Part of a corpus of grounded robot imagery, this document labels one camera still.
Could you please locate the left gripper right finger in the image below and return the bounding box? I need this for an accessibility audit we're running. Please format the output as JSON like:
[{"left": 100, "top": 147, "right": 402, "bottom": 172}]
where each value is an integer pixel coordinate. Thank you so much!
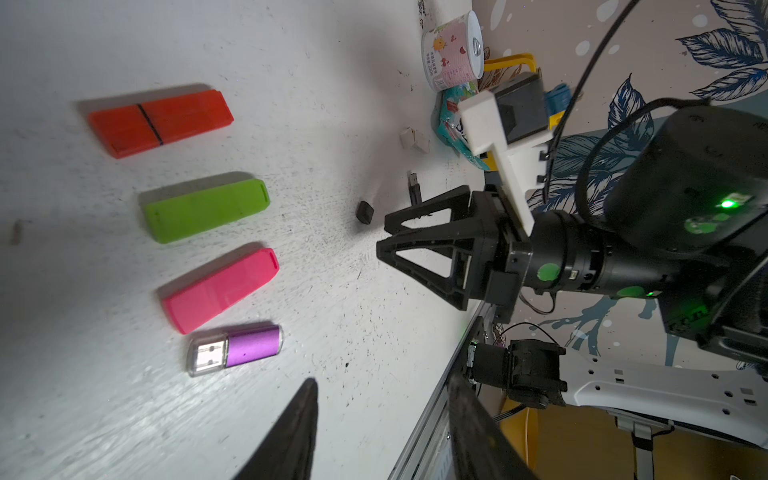
[{"left": 447, "top": 375, "right": 536, "bottom": 480}]

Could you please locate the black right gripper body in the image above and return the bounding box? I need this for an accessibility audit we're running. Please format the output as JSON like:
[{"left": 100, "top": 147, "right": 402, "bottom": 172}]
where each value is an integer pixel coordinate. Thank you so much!
[{"left": 465, "top": 190, "right": 532, "bottom": 324}]

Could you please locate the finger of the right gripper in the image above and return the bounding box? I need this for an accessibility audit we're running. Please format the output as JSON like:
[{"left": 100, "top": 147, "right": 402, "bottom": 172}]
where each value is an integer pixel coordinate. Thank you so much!
[
  {"left": 384, "top": 185, "right": 474, "bottom": 236},
  {"left": 376, "top": 224, "right": 480, "bottom": 311}
]

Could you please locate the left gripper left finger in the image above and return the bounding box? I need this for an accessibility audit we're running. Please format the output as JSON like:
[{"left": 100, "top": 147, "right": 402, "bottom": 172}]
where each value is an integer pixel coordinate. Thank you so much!
[{"left": 234, "top": 378, "right": 318, "bottom": 480}]

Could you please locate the black usb drive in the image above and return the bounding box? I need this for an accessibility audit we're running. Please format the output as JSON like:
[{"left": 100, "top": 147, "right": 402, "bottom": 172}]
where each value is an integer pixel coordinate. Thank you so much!
[{"left": 407, "top": 171, "right": 422, "bottom": 206}]

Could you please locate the clear usb cap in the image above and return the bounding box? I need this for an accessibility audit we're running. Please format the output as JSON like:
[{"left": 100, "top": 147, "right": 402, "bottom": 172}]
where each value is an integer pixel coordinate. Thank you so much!
[{"left": 399, "top": 127, "right": 431, "bottom": 154}]

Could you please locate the black usb cap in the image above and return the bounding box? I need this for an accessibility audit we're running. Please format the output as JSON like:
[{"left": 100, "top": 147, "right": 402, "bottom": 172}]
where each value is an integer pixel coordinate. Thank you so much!
[{"left": 355, "top": 201, "right": 374, "bottom": 225}]

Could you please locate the purple usb drive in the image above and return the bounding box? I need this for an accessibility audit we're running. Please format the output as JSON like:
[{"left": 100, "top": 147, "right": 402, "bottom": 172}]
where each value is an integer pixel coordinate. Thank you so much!
[{"left": 187, "top": 324, "right": 283, "bottom": 377}]

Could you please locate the pink usb drive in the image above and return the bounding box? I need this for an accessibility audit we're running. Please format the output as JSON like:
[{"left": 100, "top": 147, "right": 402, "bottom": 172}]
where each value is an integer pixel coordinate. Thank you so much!
[{"left": 161, "top": 248, "right": 280, "bottom": 335}]

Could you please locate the green usb drive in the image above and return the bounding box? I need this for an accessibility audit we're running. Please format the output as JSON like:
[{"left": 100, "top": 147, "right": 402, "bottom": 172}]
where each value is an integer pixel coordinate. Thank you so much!
[{"left": 142, "top": 179, "right": 271, "bottom": 244}]

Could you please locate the red usb drive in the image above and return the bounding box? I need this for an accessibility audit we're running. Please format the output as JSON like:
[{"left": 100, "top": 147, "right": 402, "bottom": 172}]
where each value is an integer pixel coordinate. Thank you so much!
[{"left": 88, "top": 90, "right": 234, "bottom": 159}]

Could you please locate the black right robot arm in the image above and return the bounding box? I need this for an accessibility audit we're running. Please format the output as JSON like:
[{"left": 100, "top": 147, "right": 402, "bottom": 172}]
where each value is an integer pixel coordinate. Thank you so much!
[{"left": 376, "top": 99, "right": 767, "bottom": 448}]

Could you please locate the green candy packet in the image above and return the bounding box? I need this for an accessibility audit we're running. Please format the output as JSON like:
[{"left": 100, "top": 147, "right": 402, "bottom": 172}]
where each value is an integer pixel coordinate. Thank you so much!
[{"left": 433, "top": 81, "right": 490, "bottom": 171}]

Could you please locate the yellow toy pot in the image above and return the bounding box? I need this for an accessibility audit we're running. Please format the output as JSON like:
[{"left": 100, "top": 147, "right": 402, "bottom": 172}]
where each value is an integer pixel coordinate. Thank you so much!
[{"left": 478, "top": 53, "right": 573, "bottom": 131}]

